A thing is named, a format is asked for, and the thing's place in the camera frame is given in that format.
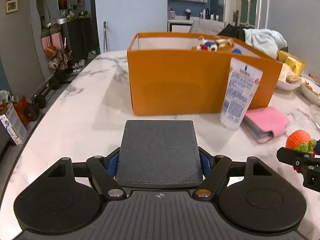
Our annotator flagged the black dumbbell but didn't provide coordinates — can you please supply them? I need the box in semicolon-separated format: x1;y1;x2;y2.
24;71;67;121

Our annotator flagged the black jacket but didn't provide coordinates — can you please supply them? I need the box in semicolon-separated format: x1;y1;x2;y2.
218;23;247;42

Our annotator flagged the grey quilted jacket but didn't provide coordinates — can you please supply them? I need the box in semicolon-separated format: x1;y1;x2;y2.
189;19;227;35

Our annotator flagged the pink wallet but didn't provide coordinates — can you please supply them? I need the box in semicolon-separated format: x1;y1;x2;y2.
241;107;290;144

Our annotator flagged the framed picture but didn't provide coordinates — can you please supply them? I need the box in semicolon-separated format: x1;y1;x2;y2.
5;0;18;14

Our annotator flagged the white lotion tube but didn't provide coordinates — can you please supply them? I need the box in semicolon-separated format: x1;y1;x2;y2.
220;58;263;130

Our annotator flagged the orange storage box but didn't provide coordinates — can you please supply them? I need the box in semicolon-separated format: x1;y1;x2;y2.
127;32;282;115

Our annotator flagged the basketball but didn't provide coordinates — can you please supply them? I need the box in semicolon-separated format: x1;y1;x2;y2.
45;45;57;59

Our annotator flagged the white vanity cabinet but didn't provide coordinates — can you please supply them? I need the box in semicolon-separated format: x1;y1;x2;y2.
168;19;194;33

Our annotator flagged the light blue fleece blanket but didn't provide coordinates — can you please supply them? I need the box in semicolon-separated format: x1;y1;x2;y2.
244;29;287;59

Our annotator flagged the black cabinet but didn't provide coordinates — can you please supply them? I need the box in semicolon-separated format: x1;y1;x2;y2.
61;18;99;64

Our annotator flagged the dark grey box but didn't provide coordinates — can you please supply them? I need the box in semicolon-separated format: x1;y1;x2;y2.
115;120;203;189

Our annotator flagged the white bowl with bread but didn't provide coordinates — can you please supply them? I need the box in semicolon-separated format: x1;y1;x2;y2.
276;70;302;91

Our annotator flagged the orange crochet strawberry toy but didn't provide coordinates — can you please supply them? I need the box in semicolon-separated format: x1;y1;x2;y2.
285;130;317;157

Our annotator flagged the plush dog toy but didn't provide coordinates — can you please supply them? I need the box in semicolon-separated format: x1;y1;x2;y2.
191;36;242;54

